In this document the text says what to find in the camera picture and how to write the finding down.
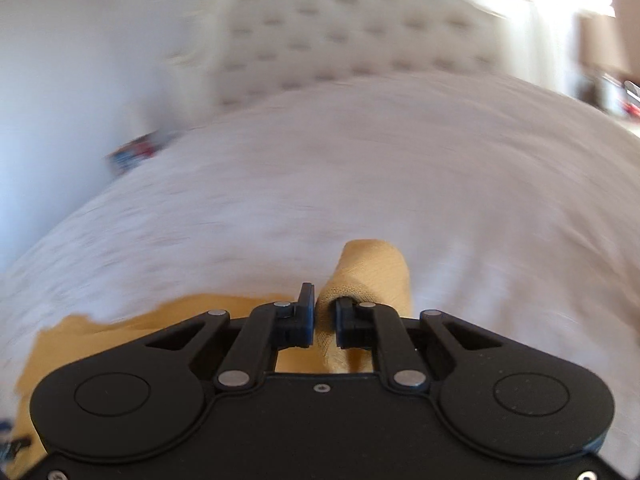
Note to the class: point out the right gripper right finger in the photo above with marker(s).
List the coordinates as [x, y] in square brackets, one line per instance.
[380, 330]

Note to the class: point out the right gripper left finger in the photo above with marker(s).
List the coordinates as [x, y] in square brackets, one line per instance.
[270, 328]

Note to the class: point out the mustard yellow knit sweater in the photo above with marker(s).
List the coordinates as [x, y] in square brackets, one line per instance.
[368, 270]

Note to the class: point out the white floral bedspread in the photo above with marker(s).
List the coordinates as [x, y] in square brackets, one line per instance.
[516, 209]

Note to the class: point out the tufted cream headboard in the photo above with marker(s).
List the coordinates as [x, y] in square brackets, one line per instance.
[244, 50]

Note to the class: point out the beige bedside lamp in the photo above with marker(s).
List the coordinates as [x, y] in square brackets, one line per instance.
[601, 58]

